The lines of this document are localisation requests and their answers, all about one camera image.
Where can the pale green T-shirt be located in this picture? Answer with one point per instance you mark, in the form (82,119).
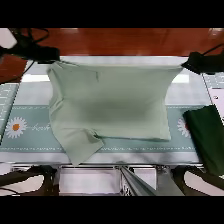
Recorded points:
(113,100)

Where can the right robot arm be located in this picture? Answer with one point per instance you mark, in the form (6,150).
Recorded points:
(206,63)

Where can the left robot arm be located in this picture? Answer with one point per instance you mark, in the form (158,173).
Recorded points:
(30,51)

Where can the dark green garment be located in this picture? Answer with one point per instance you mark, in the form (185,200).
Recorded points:
(206,140)

